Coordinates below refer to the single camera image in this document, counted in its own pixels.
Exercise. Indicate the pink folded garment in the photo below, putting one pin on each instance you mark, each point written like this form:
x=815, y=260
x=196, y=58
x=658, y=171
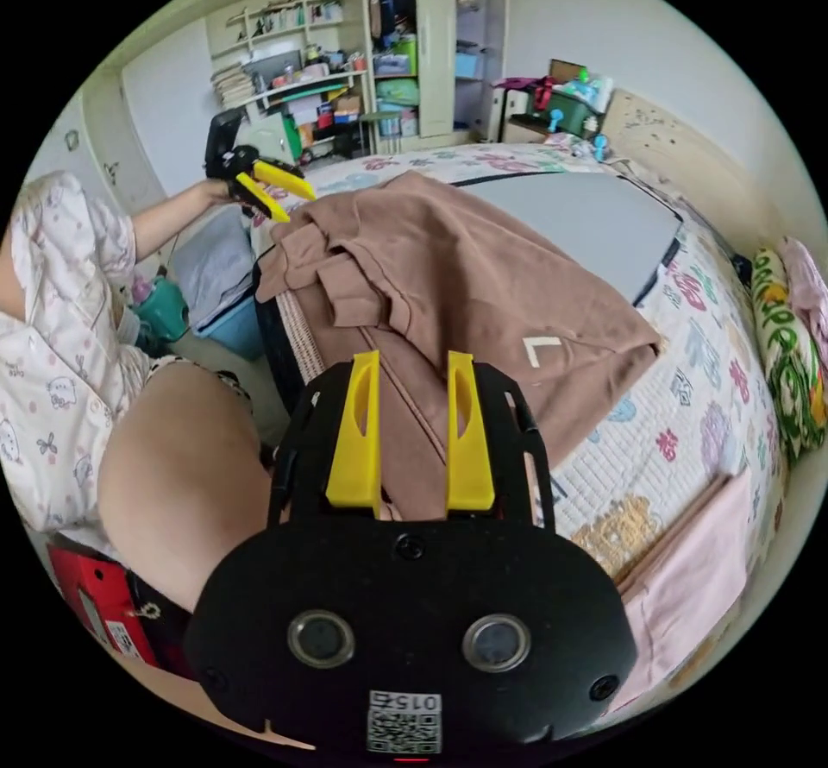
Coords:
x=686, y=587

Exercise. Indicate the blue storage box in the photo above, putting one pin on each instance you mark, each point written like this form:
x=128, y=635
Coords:
x=226, y=302

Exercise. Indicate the person's left forearm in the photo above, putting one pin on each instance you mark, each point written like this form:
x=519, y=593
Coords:
x=168, y=221

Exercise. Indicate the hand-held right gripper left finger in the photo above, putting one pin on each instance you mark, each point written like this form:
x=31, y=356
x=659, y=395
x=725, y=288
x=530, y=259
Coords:
x=354, y=444

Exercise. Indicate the red carton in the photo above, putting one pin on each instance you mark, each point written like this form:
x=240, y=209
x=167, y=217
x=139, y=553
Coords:
x=90, y=593

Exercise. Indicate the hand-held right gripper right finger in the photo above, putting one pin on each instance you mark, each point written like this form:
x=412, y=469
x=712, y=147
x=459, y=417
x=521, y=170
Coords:
x=470, y=457

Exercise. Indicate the person's body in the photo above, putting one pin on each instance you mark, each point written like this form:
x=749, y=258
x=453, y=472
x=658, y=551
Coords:
x=58, y=360

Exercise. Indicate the cream wardrobe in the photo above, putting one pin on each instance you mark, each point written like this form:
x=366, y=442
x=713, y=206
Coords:
x=433, y=56

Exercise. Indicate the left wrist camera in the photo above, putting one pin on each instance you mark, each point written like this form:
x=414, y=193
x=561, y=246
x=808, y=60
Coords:
x=223, y=134

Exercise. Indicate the bed with printed quilt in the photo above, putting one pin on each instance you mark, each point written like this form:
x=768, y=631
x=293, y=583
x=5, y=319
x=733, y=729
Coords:
x=698, y=392

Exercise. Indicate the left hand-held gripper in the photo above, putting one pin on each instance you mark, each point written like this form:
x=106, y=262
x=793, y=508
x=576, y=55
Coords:
x=244, y=158

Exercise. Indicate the pink bundled cloth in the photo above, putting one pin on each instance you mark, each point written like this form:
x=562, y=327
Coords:
x=808, y=289

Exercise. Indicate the green floral pillow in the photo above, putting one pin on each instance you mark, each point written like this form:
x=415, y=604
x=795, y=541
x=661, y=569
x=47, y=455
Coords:
x=790, y=367

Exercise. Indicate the person's left hand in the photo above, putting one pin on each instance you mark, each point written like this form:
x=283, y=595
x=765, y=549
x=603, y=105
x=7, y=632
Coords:
x=217, y=192

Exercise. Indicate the grey folding board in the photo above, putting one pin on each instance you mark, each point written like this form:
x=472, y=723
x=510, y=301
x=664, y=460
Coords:
x=582, y=218

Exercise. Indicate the cluttered bedside table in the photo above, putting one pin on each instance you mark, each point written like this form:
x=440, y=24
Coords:
x=556, y=104

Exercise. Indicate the brown long sleeve shirt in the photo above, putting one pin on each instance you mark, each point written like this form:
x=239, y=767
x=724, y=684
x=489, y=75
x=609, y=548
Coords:
x=453, y=263

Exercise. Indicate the cream desk shelf unit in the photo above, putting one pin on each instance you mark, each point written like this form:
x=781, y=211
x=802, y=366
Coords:
x=291, y=69

